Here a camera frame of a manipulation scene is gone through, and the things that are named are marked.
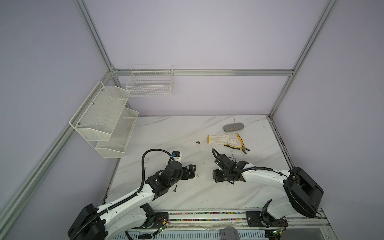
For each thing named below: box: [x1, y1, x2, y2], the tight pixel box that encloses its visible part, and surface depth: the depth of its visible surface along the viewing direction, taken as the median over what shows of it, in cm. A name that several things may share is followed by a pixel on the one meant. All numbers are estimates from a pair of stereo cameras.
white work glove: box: [207, 134, 238, 147], surface depth 107 cm
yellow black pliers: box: [224, 133, 251, 155], surface depth 103 cm
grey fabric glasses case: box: [223, 122, 245, 132], surface depth 112 cm
